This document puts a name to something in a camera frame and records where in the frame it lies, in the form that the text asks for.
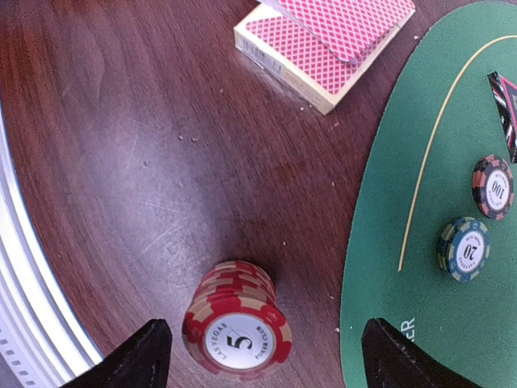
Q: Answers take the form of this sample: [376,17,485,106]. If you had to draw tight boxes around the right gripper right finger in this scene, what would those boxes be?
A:
[361,318,477,388]

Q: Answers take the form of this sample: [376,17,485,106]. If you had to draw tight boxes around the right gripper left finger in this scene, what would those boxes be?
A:
[65,319,173,388]

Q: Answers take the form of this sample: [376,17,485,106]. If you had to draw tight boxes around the red 5 chip stack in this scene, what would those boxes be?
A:
[182,260,292,382]

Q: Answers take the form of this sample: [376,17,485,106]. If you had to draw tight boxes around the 20 chips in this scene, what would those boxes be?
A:
[436,217,490,283]

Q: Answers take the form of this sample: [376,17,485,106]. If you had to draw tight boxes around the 100 chips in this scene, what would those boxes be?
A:
[472,154,515,221]

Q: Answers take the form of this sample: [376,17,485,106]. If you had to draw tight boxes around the red black triangular dealer button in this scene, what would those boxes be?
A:
[488,72,517,164]

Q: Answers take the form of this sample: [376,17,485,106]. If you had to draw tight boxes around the red-backed playing card deck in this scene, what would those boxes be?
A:
[264,0,415,62]

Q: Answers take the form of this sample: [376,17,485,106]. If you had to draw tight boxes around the round green poker mat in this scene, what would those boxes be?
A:
[340,2,516,387]

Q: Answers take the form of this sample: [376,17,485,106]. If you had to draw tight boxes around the card deck box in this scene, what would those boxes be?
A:
[233,5,414,115]

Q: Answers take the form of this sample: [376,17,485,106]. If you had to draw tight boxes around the front aluminium rail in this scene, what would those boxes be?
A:
[0,100,106,388]

